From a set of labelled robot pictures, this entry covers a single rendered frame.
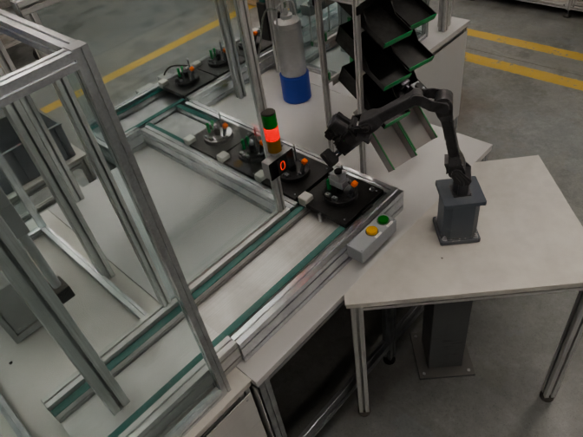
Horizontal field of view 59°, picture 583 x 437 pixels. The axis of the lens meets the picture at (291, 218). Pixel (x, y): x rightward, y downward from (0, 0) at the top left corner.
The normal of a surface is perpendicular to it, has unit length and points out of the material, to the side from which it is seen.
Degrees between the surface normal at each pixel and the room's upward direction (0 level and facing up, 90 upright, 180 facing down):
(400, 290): 0
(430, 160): 0
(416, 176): 0
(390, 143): 45
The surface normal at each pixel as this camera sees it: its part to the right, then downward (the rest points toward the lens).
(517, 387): -0.13, -0.73
